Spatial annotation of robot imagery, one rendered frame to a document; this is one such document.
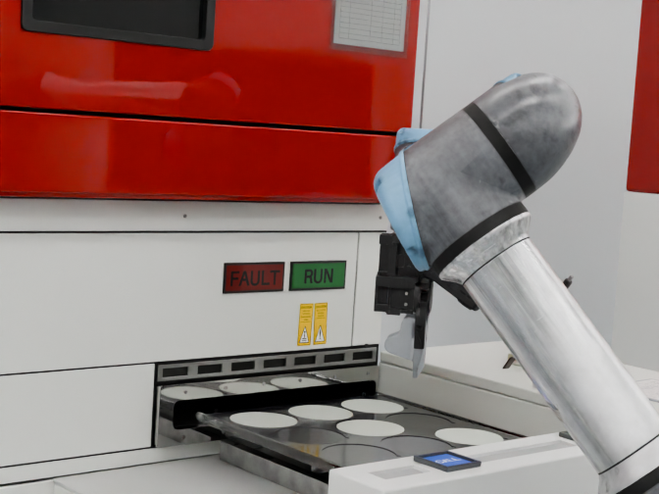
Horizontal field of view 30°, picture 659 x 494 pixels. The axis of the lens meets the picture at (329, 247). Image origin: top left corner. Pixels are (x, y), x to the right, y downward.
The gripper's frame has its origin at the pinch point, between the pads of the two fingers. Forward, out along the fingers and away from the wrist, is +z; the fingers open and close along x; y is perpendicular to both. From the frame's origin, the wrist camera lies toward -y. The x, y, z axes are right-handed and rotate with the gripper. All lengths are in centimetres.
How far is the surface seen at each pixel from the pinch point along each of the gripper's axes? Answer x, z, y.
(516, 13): -273, -80, -10
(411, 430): -0.3, 9.4, 0.7
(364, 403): -16.4, 9.5, 9.7
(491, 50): -264, -66, -2
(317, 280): -18.6, -9.6, 18.9
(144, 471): 7.9, 17.3, 39.0
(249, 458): 2.5, 15.2, 24.4
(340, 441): 9.8, 9.4, 10.0
